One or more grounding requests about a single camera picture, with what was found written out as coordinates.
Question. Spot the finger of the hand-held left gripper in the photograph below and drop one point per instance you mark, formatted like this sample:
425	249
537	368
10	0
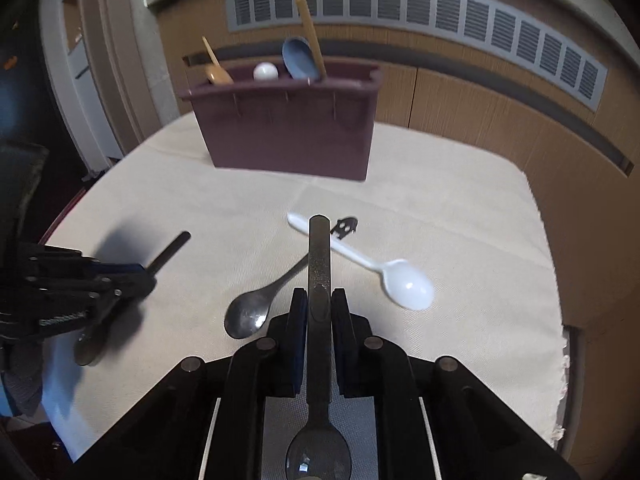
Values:
90	300
127	277

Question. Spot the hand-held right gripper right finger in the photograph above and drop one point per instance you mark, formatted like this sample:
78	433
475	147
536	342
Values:
342	340

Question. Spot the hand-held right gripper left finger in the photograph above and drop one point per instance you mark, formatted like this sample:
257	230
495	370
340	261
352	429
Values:
298	340

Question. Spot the smoky translucent spoon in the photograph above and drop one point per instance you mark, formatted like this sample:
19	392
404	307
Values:
170	250

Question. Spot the purple plastic utensil holder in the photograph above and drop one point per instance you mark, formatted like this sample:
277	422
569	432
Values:
290	125

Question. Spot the small wooden spoon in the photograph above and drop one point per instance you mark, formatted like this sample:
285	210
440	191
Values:
220	75

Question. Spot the wooden chopstick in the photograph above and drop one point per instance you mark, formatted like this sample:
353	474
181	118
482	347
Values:
312	35
211	52

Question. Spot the white round-headed utensil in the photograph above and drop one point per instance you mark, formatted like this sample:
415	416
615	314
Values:
265	71

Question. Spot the blue plastic rice spoon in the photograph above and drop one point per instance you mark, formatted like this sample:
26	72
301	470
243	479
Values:
298	57

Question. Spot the white plastic spoon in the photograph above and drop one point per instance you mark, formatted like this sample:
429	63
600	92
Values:
407	285

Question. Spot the white tablecloth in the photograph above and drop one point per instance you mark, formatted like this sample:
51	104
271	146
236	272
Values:
450	210

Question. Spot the long grey vent grille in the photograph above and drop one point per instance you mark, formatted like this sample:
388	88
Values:
450	15

